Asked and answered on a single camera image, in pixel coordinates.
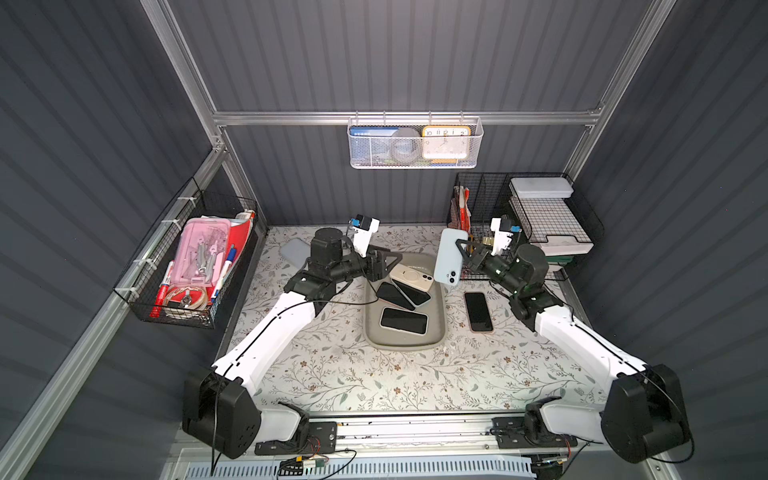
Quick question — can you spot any blue box in basket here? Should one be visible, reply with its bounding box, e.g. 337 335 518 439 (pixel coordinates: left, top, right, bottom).
348 126 398 165

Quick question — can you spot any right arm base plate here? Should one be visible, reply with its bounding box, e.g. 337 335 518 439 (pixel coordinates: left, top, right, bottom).
489 416 579 449

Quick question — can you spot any beige case phone with ring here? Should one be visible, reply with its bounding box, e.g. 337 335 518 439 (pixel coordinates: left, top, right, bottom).
389 264 434 292

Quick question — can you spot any red folder in side basket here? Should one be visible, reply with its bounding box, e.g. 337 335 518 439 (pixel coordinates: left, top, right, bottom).
220 210 256 284

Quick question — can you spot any black wire side basket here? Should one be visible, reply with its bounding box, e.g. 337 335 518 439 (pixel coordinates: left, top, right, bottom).
115 181 259 329

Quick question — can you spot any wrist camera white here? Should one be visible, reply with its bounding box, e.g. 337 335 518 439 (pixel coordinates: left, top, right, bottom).
350 215 380 258
490 217 516 256

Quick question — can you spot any yellow white clock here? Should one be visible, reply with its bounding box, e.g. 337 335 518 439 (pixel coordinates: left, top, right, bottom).
421 125 472 161

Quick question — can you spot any grey storage box lid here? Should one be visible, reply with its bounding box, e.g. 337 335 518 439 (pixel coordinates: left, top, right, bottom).
279 238 311 270

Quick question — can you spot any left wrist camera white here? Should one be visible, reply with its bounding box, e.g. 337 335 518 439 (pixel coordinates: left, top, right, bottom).
350 215 380 258

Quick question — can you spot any pink plastic pencil case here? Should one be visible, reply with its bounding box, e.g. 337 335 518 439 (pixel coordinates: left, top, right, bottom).
170 217 230 295

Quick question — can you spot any red tape dispenser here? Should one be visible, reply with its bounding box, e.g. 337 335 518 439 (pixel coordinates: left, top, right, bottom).
163 286 209 310

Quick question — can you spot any light blue case phone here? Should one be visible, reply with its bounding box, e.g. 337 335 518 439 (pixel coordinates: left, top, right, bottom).
434 228 469 288

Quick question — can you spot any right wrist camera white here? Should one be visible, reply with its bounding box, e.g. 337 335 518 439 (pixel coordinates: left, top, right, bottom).
490 217 516 256

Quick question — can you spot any pink case phone black screen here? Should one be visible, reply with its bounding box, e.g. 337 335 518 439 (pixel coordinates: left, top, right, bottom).
464 292 494 333

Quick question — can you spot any white wire hanging basket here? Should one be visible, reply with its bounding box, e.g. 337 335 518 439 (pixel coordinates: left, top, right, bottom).
347 115 485 170

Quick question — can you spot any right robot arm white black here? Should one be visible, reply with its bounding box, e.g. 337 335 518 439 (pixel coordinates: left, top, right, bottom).
446 239 695 464

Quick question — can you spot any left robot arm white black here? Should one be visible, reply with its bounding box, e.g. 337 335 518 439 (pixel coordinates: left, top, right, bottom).
181 215 402 459

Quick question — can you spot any black wire desk organizer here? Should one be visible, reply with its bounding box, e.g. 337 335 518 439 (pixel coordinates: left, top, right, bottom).
448 171 604 281

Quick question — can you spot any cream case phone black screen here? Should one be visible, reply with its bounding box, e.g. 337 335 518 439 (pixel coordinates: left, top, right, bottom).
380 308 428 335

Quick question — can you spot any white grid paper tray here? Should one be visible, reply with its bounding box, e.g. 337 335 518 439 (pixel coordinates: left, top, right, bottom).
509 176 594 257

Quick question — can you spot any grey storage tray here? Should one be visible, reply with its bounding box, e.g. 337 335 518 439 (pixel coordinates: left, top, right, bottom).
363 277 447 351

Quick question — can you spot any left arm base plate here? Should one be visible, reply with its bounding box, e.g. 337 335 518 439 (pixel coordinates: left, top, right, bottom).
254 422 338 456

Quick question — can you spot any grey tape roll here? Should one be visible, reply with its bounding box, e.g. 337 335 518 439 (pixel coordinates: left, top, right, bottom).
390 127 422 165

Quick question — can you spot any pink case phone face up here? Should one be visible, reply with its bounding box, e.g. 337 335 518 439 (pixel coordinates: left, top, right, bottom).
377 282 415 311

